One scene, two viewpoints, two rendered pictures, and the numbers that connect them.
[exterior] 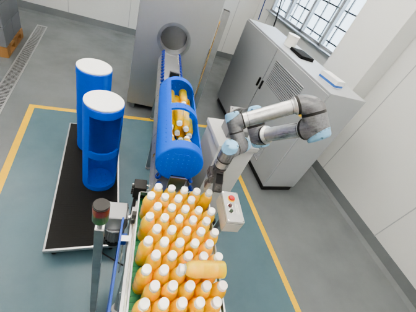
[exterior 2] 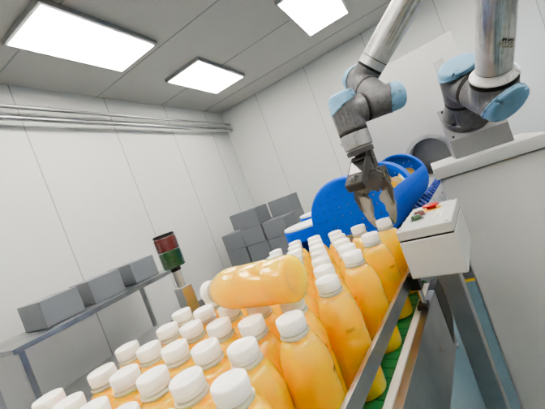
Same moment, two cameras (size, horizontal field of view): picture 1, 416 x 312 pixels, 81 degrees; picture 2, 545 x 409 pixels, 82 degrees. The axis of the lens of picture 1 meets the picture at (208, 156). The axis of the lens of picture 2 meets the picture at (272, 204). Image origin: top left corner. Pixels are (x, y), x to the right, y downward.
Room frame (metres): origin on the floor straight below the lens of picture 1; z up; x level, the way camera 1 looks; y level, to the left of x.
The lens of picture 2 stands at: (0.32, -0.65, 1.25)
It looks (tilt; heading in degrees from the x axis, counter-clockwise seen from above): 1 degrees down; 58
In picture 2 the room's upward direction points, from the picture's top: 20 degrees counter-clockwise
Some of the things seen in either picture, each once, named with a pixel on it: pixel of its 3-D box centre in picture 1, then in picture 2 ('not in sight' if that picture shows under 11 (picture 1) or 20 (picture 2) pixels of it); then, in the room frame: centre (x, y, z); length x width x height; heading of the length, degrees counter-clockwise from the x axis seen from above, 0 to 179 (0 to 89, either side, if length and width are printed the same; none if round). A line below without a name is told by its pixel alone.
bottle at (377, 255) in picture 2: (205, 221); (384, 277); (0.84, -0.14, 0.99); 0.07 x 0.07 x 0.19
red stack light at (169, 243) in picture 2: (101, 208); (166, 243); (0.51, 0.29, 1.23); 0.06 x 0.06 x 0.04
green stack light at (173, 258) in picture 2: (100, 215); (172, 258); (0.51, 0.29, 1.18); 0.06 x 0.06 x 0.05
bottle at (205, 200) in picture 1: (203, 202); (396, 257); (0.96, -0.09, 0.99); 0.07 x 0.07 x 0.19
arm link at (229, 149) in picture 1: (228, 151); (347, 113); (0.98, -0.08, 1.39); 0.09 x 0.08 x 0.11; 149
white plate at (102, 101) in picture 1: (104, 101); (306, 223); (1.41, 0.85, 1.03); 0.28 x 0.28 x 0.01
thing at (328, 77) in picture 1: (331, 79); not in sight; (2.74, -0.83, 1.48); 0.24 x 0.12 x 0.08; 39
